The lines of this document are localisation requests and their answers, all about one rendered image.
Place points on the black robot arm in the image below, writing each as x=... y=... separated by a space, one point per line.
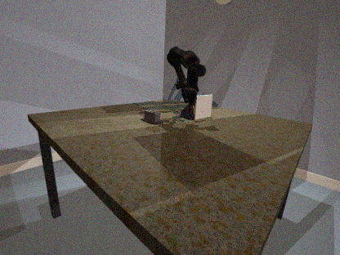
x=176 y=57

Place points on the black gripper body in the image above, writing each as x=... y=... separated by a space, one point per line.
x=192 y=85

